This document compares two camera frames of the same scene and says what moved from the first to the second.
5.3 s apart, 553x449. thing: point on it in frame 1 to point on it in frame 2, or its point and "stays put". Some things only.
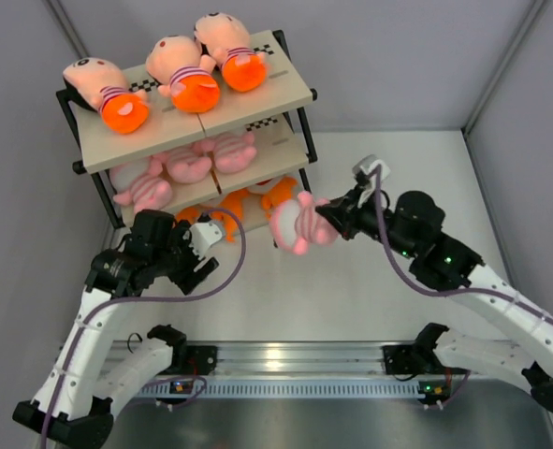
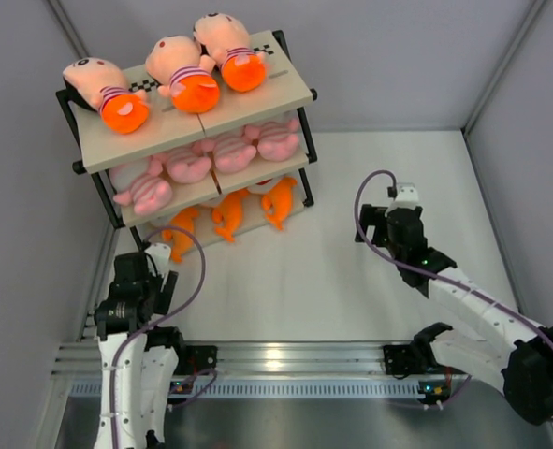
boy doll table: [99, 86] stays put
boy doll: [178, 61] stays put
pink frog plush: [298, 224] to [276, 140]
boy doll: [228, 39] stays put
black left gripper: [187, 278] to [161, 298]
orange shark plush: [282, 191] stays put
